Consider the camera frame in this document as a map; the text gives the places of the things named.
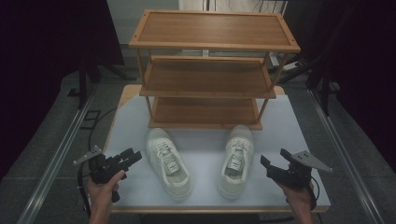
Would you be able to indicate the white power strip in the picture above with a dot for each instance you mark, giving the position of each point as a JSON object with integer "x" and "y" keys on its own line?
{"x": 288, "y": 66}

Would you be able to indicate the white sneaker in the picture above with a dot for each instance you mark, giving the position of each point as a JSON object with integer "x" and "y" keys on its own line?
{"x": 169, "y": 161}
{"x": 236, "y": 161}

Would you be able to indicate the metal floor rail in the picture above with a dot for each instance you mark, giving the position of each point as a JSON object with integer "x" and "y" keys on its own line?
{"x": 345, "y": 155}
{"x": 56, "y": 158}

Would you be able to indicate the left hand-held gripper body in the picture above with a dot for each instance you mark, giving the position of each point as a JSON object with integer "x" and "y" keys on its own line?
{"x": 104, "y": 169}

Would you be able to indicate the person's left hand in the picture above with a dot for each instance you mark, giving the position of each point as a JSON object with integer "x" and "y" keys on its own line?
{"x": 104, "y": 191}

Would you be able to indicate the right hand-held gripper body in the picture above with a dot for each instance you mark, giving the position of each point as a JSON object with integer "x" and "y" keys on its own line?
{"x": 295, "y": 169}

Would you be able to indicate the person's right hand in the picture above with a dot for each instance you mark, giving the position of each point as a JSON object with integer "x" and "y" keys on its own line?
{"x": 297, "y": 196}

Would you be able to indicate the wooden three-tier shoe rack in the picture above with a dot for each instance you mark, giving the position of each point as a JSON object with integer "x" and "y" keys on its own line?
{"x": 205, "y": 29}

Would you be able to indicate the black metal stand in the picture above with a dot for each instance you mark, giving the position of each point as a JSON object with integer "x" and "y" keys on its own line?
{"x": 323, "y": 77}
{"x": 83, "y": 81}

